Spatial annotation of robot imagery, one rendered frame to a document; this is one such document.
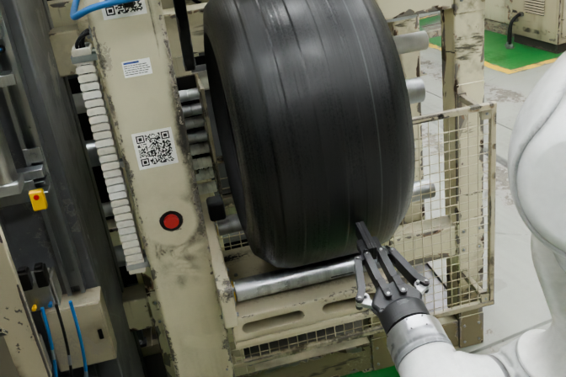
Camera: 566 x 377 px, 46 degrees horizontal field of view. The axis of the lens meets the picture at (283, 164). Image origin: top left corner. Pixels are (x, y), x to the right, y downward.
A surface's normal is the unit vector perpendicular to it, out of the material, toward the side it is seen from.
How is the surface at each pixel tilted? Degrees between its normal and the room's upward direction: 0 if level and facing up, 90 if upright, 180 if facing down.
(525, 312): 0
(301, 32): 41
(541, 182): 85
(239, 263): 0
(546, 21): 90
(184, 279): 90
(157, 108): 90
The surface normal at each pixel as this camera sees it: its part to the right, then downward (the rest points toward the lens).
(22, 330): 0.22, 0.39
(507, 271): -0.12, -0.90
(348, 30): 0.06, -0.39
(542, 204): -0.58, 0.29
